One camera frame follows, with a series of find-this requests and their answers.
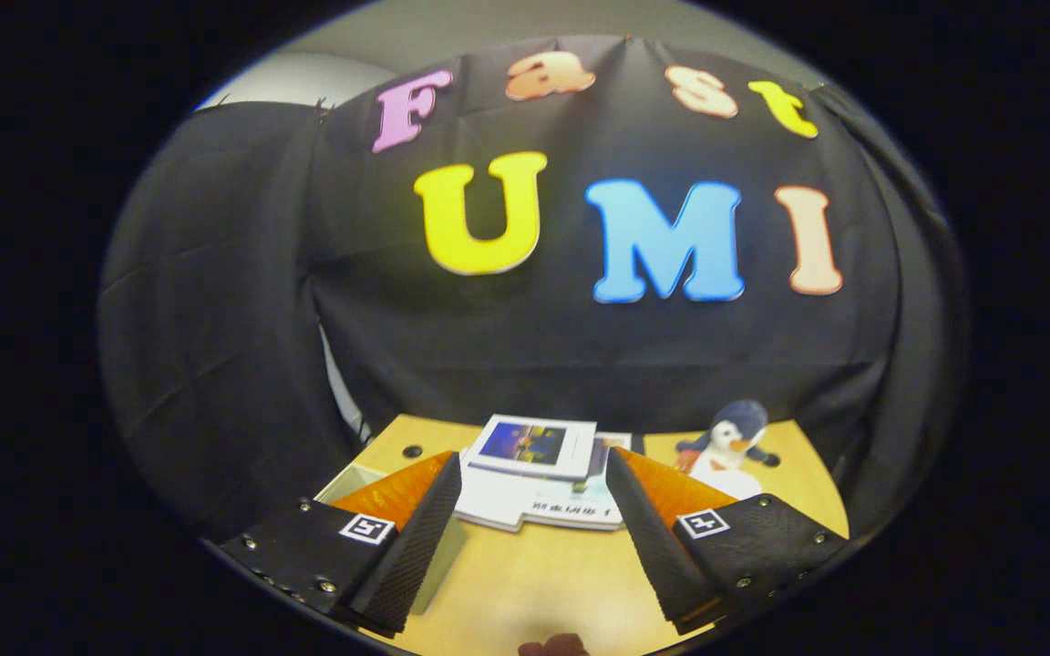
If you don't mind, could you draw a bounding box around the white plush toy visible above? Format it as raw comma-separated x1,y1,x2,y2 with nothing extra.
689,465,763,500

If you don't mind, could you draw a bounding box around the green fabric storage box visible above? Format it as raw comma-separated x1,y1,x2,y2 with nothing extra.
315,463,469,616

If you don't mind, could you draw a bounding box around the penguin plush toy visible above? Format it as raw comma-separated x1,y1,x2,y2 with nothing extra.
675,399,781,475

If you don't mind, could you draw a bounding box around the pale blue cover book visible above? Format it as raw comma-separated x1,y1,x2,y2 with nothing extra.
516,433,633,531

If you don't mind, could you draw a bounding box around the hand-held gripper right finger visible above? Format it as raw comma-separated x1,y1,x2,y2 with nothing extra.
604,446,854,636

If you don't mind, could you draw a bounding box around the book with blue picture cover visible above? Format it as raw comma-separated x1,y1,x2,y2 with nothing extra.
467,415,599,482

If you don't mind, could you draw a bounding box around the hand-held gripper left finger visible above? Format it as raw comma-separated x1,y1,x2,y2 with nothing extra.
220,451,464,639

